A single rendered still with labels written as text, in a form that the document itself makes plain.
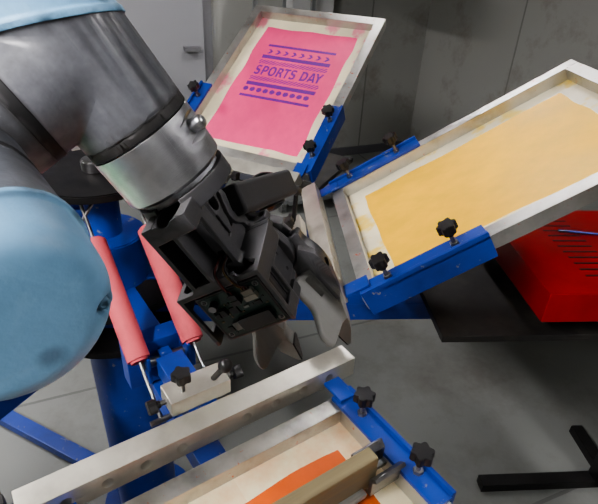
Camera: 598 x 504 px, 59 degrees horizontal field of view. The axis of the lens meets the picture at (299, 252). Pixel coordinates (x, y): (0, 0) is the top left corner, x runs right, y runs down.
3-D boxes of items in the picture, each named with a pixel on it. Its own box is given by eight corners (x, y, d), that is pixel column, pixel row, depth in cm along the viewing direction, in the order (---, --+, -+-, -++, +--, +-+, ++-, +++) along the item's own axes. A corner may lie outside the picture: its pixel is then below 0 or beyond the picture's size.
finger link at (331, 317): (345, 384, 45) (271, 321, 41) (347, 332, 49) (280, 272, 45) (375, 370, 43) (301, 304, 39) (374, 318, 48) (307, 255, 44)
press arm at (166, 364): (218, 416, 107) (217, 399, 104) (190, 429, 104) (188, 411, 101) (183, 365, 119) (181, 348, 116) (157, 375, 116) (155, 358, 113)
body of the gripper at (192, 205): (219, 352, 41) (114, 241, 35) (239, 280, 48) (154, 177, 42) (304, 323, 38) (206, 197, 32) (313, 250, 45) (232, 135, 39)
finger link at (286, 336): (265, 402, 47) (223, 332, 42) (274, 352, 52) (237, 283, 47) (298, 397, 46) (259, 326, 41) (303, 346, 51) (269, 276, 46)
